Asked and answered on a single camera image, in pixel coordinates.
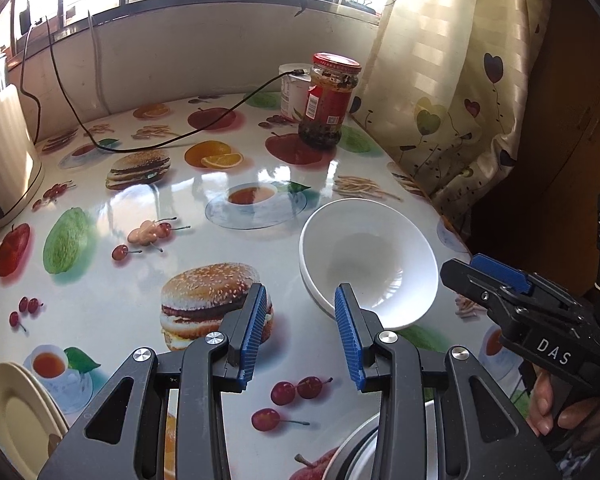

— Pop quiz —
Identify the white wall cord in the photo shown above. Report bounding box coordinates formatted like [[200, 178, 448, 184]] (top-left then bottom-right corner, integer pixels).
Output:
[[86, 10, 112, 113]]

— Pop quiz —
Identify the cream electric water boiler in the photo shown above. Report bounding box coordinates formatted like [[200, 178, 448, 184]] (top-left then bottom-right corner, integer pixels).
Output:
[[0, 52, 46, 226]]

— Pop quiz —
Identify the black power cable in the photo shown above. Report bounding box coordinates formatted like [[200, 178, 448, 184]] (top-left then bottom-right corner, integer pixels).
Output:
[[20, 10, 308, 154]]

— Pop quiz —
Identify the white container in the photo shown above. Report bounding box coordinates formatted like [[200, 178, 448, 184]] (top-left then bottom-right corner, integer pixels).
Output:
[[280, 63, 313, 122]]

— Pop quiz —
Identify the brown wooden cabinet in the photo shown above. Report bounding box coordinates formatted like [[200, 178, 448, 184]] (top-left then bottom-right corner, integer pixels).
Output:
[[480, 0, 600, 291]]

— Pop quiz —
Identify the cream heart print curtain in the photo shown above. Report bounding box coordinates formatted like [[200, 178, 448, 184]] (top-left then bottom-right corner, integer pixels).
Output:
[[350, 0, 556, 231]]

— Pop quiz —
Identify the glass jar with red lid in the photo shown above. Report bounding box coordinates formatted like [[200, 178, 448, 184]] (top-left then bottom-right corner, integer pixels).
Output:
[[298, 52, 361, 150]]

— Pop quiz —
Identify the person's right hand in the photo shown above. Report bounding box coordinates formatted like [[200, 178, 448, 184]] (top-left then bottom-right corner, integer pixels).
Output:
[[527, 375, 600, 436]]

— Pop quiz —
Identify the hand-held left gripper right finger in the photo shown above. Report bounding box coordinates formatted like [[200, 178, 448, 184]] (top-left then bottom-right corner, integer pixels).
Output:
[[334, 284, 563, 480]]

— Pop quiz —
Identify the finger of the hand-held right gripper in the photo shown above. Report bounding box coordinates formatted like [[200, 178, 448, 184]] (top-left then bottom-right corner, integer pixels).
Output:
[[470, 253, 576, 311], [440, 258, 531, 333]]

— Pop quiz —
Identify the food print tablecloth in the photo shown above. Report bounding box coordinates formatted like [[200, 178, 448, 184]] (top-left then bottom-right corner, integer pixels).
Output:
[[0, 92, 531, 480]]

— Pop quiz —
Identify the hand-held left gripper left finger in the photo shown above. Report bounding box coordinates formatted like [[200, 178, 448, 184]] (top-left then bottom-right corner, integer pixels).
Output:
[[37, 284, 270, 480]]

